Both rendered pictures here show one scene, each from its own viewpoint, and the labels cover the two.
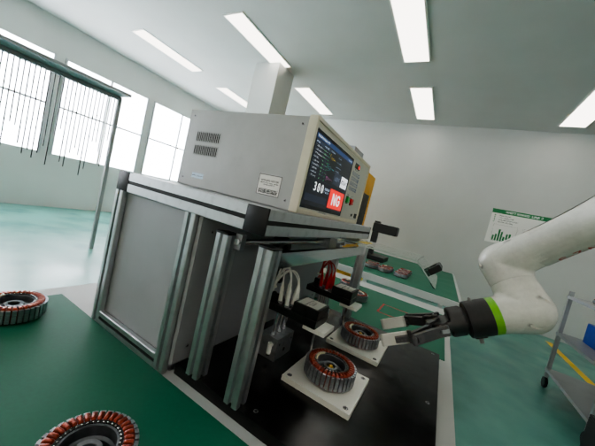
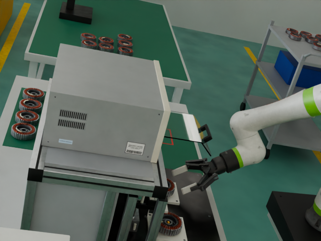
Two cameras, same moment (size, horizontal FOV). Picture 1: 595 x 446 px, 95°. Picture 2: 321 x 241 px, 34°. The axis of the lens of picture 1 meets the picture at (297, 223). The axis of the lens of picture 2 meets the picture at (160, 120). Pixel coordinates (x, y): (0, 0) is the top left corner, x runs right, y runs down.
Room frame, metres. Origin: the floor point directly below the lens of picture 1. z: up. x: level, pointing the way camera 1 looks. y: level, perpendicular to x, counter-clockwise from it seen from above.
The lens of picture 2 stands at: (-0.57, 1.02, 2.04)
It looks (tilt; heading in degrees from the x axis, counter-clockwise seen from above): 27 degrees down; 319
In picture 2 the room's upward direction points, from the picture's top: 15 degrees clockwise
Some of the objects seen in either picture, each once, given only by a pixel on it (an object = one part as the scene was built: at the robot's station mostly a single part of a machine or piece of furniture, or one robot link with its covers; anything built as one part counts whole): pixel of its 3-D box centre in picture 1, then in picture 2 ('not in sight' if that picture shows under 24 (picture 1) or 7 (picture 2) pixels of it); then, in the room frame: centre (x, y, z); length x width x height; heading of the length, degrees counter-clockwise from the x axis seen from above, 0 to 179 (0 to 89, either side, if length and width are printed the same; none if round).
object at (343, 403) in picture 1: (327, 379); (166, 228); (0.58, -0.14, 0.78); 0.15 x 0.15 x 0.01; 62
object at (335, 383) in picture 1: (329, 368); (167, 223); (0.58, -0.14, 0.80); 0.11 x 0.11 x 0.04
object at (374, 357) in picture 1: (358, 342); (160, 191); (0.79, -0.26, 0.78); 0.15 x 0.15 x 0.01; 62
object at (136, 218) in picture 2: (275, 341); (131, 219); (0.65, -0.02, 0.80); 0.07 x 0.05 x 0.06; 152
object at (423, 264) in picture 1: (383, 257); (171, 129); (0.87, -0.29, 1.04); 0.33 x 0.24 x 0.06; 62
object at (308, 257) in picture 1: (333, 253); not in sight; (0.73, -0.11, 1.03); 0.62 x 0.01 x 0.03; 152
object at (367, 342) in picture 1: (359, 334); (162, 186); (0.79, -0.26, 0.80); 0.11 x 0.11 x 0.04
